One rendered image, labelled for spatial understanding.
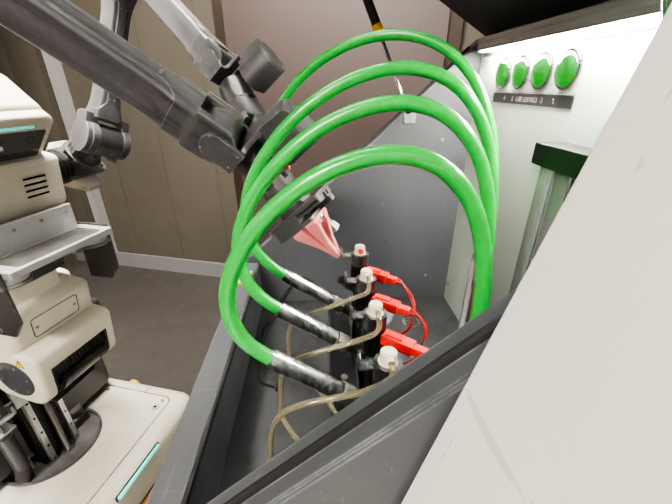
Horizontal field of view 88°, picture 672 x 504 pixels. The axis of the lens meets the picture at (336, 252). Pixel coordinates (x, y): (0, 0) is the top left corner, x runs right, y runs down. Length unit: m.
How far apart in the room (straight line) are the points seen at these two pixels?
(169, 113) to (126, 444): 1.20
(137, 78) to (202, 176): 2.15
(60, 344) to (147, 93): 0.75
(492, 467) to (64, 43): 0.53
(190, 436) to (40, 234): 0.65
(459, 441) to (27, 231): 0.95
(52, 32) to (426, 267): 0.82
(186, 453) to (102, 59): 0.47
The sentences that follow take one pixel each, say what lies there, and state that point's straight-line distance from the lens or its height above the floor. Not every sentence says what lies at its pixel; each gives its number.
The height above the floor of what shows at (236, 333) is 1.17.
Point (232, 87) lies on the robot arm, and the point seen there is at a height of 1.36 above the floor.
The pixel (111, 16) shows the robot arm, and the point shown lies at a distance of 1.10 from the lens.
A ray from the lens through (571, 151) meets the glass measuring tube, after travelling 0.52.
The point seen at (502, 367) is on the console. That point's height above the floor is 1.24.
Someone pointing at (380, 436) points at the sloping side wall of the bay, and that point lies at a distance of 0.25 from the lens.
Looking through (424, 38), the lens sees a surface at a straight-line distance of 0.56.
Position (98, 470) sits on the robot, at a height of 0.28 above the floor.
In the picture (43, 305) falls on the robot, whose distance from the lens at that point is 1.10.
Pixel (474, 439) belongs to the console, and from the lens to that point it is 0.21.
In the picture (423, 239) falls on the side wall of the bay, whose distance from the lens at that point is 0.92.
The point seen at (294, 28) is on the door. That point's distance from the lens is 2.22.
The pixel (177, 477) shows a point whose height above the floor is 0.95.
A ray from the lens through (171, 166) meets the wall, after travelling 2.75.
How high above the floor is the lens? 1.36
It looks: 26 degrees down
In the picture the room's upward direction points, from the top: straight up
